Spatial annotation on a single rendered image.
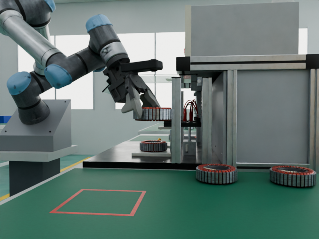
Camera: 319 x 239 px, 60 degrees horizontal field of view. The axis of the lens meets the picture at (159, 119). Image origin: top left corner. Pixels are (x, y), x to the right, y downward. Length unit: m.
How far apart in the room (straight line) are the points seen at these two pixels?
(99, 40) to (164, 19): 5.34
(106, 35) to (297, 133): 0.65
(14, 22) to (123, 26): 5.25
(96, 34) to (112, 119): 5.23
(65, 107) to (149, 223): 1.14
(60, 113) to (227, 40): 0.92
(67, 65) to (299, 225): 0.71
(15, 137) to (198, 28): 1.00
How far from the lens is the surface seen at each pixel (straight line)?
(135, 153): 1.06
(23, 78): 1.44
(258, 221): 0.54
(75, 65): 0.89
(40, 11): 1.21
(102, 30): 0.86
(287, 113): 0.95
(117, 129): 6.03
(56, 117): 1.51
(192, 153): 1.08
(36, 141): 1.46
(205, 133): 0.91
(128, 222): 0.51
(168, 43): 6.01
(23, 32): 1.03
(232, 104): 0.91
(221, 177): 0.74
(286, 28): 1.09
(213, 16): 1.06
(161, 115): 0.72
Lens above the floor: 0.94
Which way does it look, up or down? 2 degrees down
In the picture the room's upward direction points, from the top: straight up
